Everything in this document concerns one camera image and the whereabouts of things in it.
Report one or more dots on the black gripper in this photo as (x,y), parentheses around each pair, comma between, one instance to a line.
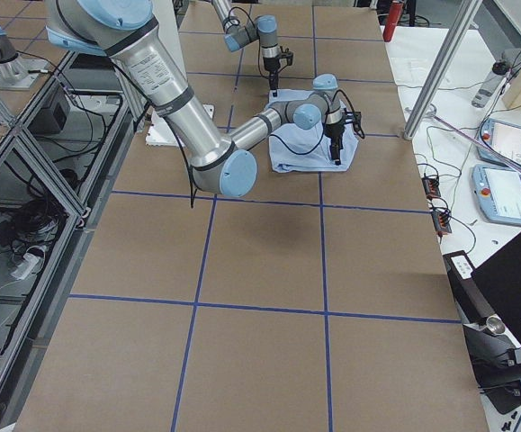
(334,131)
(270,65)

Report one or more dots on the light blue t-shirt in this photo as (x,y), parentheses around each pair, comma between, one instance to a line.
(300,145)

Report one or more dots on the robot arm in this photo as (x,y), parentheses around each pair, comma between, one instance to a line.
(263,29)
(127,31)

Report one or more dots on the red cylinder tube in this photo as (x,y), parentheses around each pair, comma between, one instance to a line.
(392,20)

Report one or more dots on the near blue teach pendant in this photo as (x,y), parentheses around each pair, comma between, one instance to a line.
(498,193)

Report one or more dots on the blue teach pendant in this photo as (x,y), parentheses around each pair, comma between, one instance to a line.
(498,193)
(503,137)

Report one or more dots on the far blue teach pendant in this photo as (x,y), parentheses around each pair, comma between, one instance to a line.
(503,137)

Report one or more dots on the black laptop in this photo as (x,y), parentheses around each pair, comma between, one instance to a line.
(494,287)

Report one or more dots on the aluminium frame post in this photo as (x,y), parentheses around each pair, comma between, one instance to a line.
(444,58)

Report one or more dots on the aluminium frame rack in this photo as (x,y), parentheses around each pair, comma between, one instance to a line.
(66,121)

